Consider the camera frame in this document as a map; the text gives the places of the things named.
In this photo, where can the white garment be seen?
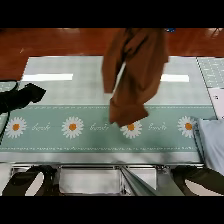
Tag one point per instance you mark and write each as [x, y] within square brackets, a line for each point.
[218, 103]

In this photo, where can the brown shirt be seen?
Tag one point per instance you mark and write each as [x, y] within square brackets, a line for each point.
[140, 70]

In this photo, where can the silver frame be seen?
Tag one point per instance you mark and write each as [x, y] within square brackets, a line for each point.
[140, 185]

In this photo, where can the light blue garment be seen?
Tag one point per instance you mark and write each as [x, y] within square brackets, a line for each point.
[213, 143]

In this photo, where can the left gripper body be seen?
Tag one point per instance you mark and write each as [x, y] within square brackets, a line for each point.
[35, 92]

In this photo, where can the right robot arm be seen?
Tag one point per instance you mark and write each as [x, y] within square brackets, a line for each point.
[203, 176]

